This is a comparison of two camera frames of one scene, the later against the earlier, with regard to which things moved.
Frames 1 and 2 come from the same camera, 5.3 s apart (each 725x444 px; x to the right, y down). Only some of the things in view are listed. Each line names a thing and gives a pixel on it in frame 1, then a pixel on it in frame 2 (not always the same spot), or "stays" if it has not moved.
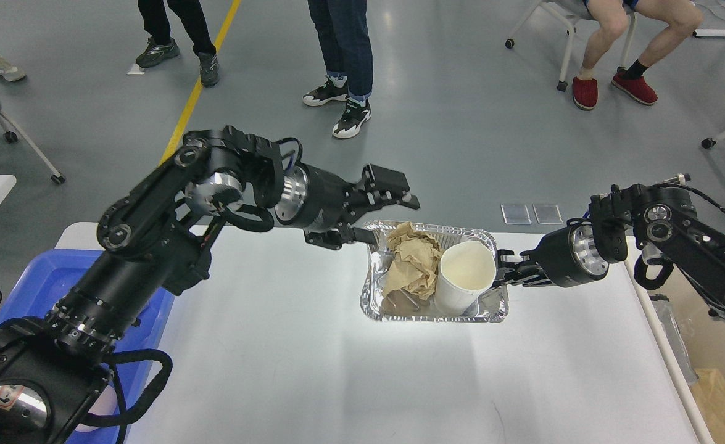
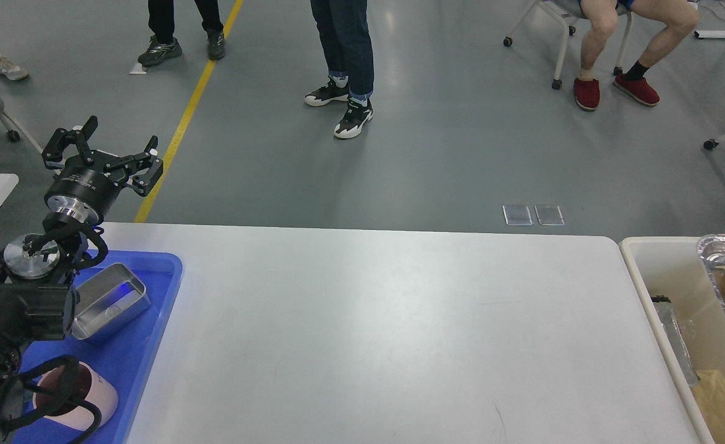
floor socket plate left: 516,214 stays
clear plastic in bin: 674,331 stays
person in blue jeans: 343,30 stays
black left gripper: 322,203 -> 81,188
